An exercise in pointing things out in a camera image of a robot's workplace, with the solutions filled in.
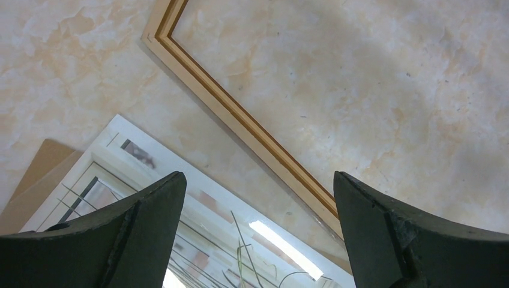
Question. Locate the plant window photo print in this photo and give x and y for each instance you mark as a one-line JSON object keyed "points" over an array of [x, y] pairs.
{"points": [[221, 241]]}

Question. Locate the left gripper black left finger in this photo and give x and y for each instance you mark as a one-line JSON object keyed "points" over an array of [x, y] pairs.
{"points": [[125, 244]]}

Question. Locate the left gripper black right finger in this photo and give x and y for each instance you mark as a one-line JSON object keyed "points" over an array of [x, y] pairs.
{"points": [[393, 244]]}

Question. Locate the wooden picture frame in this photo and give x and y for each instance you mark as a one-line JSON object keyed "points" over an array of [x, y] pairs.
{"points": [[157, 35]]}

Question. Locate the brown cardboard backing board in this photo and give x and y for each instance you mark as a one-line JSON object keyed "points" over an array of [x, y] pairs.
{"points": [[51, 163]]}

